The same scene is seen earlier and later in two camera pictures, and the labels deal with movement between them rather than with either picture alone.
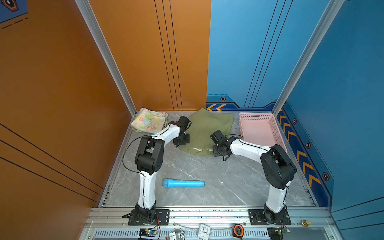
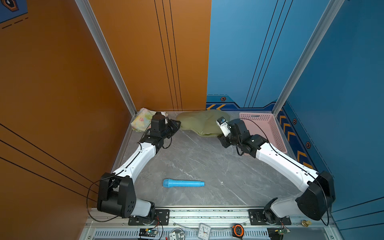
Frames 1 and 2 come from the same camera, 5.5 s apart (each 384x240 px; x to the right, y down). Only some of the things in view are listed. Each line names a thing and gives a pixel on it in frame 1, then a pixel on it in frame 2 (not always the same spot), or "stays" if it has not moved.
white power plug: [177, 234] stays
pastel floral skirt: [149, 121] stays
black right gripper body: [216, 151] → [229, 139]
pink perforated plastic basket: [261, 128] stays
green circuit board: [145, 232] stays
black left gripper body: [184, 140] → [170, 129]
